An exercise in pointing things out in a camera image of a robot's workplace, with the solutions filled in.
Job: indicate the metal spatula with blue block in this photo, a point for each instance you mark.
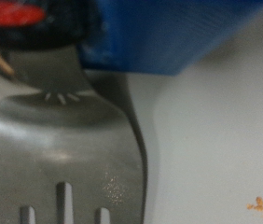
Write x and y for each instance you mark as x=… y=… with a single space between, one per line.
x=60 y=149

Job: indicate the silver toaster oven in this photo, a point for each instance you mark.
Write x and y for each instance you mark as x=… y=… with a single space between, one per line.
x=215 y=140

